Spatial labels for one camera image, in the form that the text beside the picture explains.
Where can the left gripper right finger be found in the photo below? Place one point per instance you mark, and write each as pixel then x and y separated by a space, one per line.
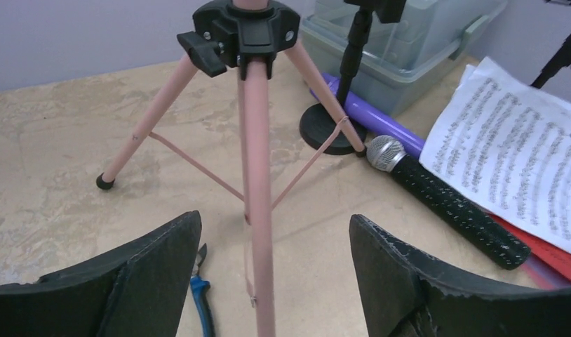
pixel 407 292

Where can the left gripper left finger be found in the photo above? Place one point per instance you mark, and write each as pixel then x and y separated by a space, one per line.
pixel 136 289

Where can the silver condenser microphone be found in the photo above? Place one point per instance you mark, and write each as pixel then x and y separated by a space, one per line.
pixel 387 154

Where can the red sheet music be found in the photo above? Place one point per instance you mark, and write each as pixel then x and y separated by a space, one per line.
pixel 556 258

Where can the black round-base mic stand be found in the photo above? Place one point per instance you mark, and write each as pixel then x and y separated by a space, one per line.
pixel 359 32

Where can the white sheet music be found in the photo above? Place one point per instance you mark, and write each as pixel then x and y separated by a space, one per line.
pixel 507 147

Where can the purple microphone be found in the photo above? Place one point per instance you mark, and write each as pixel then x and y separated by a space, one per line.
pixel 374 118

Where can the pink music stand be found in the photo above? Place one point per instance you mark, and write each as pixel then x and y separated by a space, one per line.
pixel 247 35

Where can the black tripod mic stand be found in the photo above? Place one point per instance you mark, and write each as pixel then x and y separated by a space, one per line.
pixel 561 59

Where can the blue sheet music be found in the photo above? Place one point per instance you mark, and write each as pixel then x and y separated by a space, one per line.
pixel 543 275

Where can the translucent plastic storage box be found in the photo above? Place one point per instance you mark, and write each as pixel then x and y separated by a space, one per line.
pixel 401 61

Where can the blue-handled pliers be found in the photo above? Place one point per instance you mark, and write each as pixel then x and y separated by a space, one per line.
pixel 199 287

